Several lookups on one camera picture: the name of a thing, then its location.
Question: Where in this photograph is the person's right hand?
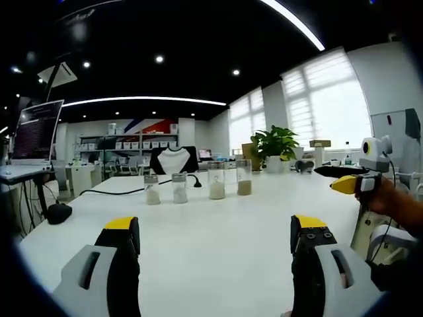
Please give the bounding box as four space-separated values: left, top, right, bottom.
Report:
354 177 403 217

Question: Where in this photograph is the straight ceiling light strip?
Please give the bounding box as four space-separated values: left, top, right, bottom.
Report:
258 0 327 52

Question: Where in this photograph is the computer monitor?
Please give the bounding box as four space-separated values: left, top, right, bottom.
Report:
11 99 65 166

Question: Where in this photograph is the black rounded pouch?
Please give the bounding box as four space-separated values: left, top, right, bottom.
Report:
45 203 73 226

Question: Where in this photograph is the long curved ceiling light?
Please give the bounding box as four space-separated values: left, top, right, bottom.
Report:
61 96 228 109

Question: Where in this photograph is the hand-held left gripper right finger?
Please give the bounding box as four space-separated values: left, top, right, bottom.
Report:
289 214 386 317

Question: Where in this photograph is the green potted plant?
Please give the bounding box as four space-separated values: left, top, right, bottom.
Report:
249 124 300 175

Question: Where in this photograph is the black power cable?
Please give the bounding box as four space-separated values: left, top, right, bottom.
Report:
78 174 203 197

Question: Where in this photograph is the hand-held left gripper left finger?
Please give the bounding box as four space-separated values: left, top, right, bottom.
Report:
52 216 141 317

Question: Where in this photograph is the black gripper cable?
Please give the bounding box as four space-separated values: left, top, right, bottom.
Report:
387 159 399 188

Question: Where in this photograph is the tall cardboard box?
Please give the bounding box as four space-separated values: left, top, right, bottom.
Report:
241 142 262 171

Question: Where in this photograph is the storage shelf with white bins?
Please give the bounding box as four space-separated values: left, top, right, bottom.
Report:
75 131 180 168

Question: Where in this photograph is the tall glass seasoning bottle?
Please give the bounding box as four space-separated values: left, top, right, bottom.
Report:
207 160 227 201
235 158 253 197

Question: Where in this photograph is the ceiling air conditioner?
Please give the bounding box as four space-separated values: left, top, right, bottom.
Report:
36 61 79 88

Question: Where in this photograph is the short glass seasoning bottle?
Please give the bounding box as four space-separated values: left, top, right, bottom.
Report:
143 174 162 206
171 172 189 205

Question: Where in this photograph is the grey rounded object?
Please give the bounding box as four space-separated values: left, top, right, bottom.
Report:
295 158 317 175

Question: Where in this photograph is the white board panel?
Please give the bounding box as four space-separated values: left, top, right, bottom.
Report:
369 110 423 181

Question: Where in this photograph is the white low cabinet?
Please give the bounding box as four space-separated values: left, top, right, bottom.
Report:
65 164 97 198

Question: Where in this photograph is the grey side desk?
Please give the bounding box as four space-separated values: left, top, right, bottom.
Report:
0 164 56 186

